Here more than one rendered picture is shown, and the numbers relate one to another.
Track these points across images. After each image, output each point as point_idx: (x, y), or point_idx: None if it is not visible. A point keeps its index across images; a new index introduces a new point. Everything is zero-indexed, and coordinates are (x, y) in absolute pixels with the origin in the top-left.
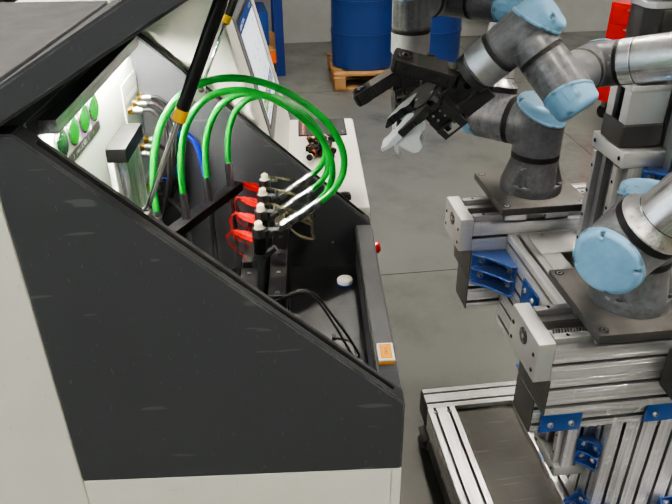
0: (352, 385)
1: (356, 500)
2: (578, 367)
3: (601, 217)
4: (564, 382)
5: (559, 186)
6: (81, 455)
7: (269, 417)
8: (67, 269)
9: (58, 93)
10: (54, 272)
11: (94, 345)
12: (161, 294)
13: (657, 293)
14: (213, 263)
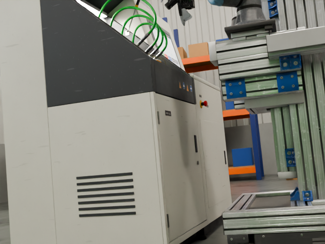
0: (131, 50)
1: (138, 111)
2: (228, 52)
3: None
4: (224, 60)
5: None
6: (48, 94)
7: (105, 68)
8: (52, 17)
9: None
10: (49, 19)
11: (56, 44)
12: (75, 22)
13: (251, 14)
14: (90, 11)
